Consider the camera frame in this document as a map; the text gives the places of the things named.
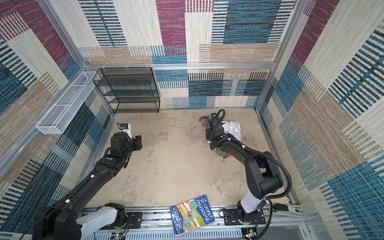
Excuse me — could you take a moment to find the pink red cloth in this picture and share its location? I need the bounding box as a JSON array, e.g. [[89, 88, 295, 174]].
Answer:
[[199, 116, 210, 128]]

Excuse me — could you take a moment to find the olive green cloth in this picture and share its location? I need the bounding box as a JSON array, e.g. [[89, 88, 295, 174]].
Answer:
[[215, 149, 232, 159]]

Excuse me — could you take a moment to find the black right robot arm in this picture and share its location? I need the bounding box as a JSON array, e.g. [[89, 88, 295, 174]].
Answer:
[[199, 110, 284, 224]]

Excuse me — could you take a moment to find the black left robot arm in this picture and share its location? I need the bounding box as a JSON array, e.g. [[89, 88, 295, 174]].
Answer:
[[32, 132, 143, 240]]

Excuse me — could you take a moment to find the white cloth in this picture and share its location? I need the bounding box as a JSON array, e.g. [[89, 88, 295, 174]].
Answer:
[[222, 121, 242, 141]]

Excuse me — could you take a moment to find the colourful treehouse book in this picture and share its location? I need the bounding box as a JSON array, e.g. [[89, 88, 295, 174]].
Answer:
[[170, 195, 216, 237]]

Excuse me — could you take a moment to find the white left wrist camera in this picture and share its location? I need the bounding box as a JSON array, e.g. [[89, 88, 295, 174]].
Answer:
[[117, 123, 132, 138]]

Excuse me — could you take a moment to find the black wire shelf rack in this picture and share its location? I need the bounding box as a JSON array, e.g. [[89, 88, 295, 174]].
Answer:
[[93, 67, 161, 114]]

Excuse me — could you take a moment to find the black corrugated cable conduit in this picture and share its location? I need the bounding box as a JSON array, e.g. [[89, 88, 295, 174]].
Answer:
[[208, 109, 292, 240]]

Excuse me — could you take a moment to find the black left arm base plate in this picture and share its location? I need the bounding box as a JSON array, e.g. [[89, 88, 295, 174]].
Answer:
[[101, 212, 143, 230]]

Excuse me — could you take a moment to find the white mesh wall basket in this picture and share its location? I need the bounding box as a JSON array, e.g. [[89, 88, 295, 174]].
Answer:
[[37, 72, 96, 135]]

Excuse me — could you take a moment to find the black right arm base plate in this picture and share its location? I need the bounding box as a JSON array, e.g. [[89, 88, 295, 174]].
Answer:
[[219, 208, 266, 226]]

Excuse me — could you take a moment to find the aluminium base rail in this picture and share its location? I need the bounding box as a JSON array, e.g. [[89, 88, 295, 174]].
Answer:
[[80, 201, 315, 240]]

